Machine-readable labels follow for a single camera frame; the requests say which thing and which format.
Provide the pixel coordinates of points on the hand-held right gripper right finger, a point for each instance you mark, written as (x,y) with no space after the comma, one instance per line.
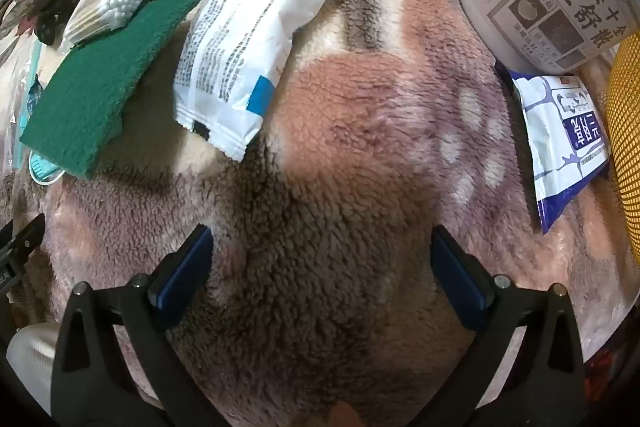
(457,272)

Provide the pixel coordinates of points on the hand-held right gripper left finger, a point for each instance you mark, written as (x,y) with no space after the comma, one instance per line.
(185,267)

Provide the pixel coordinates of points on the light blue face mask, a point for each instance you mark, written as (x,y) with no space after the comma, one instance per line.
(42,169)

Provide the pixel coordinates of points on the green scouring pad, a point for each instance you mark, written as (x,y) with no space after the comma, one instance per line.
(95,97)

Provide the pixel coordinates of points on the yellow mesh basket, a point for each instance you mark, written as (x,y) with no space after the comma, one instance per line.
(627,132)

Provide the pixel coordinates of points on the white and blue packet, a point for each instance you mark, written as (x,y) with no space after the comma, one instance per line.
(560,157)

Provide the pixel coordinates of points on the brown fleece blanket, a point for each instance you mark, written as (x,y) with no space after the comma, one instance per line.
(325,157)

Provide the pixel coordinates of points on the white printed packet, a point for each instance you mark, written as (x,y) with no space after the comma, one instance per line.
(240,47)

